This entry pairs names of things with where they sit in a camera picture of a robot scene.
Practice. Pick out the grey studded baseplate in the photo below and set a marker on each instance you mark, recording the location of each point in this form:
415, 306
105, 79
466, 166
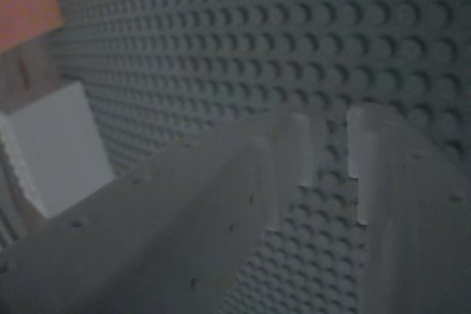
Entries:
257, 42

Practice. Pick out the grey brick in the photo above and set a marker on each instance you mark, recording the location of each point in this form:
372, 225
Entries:
59, 152

